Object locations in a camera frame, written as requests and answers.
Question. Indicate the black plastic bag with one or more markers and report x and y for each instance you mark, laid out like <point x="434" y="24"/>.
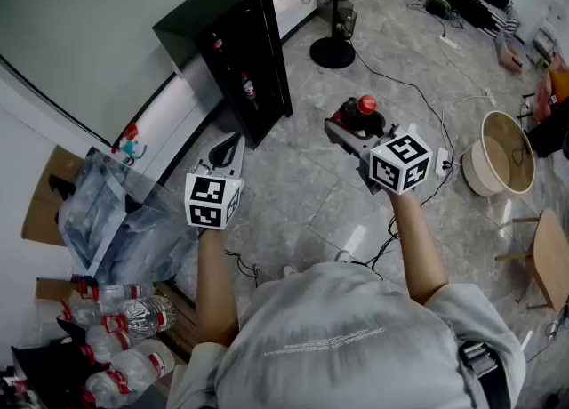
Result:
<point x="35" y="367"/>

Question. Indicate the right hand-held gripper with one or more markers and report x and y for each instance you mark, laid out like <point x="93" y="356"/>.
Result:
<point x="400" y="162"/>

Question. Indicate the green striped ball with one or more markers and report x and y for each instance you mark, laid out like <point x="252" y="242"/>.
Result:
<point x="438" y="5"/>

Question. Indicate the black standing fan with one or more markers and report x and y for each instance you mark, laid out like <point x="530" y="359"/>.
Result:
<point x="331" y="53"/>

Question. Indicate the wooden stool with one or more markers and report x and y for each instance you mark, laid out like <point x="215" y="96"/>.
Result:
<point x="553" y="256"/>

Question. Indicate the clear acrylic box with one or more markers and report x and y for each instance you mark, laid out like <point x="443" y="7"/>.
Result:
<point x="102" y="211"/>

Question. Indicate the brown cardboard sheet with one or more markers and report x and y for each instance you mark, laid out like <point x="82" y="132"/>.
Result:
<point x="42" y="207"/>

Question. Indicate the black white striped mat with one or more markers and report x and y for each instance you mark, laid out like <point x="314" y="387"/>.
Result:
<point x="482" y="2"/>

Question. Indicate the white power strip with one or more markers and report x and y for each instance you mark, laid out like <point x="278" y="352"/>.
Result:
<point x="442" y="162"/>
<point x="447" y="41"/>

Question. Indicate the tall cola bottle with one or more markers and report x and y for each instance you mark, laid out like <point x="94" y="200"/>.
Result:
<point x="217" y="42"/>

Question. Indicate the wooden slat bench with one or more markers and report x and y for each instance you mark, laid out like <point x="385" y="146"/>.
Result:
<point x="180" y="318"/>

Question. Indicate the person's left white shoe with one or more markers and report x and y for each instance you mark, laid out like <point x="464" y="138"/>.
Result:
<point x="290" y="270"/>

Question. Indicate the person's right forearm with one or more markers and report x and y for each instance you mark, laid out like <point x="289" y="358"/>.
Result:
<point x="418" y="247"/>

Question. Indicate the person's left forearm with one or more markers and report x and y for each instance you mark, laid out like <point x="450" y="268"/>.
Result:
<point x="215" y="287"/>

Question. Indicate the person's white shoe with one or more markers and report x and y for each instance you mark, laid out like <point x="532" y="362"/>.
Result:
<point x="343" y="256"/>
<point x="290" y="270"/>

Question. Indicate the person's right white shoe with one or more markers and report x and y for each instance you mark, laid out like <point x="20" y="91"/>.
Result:
<point x="343" y="256"/>

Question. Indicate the cartoon toy figure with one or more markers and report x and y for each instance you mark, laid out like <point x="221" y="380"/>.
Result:
<point x="130" y="145"/>

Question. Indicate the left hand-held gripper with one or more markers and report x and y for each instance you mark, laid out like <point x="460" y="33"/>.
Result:
<point x="209" y="202"/>

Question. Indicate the person's grey t-shirt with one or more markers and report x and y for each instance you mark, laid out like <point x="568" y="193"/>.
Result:
<point x="333" y="345"/>

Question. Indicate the pile of clear water bottles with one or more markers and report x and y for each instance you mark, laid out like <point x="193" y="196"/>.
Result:
<point x="133" y="314"/>

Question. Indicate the small brown cardboard box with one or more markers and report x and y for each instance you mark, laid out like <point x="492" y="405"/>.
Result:
<point x="51" y="289"/>

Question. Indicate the cola bottle red cap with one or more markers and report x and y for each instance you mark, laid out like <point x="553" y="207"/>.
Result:
<point x="368" y="105"/>

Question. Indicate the black mini fridge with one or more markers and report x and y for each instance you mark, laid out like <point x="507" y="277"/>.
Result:
<point x="191" y="11"/>

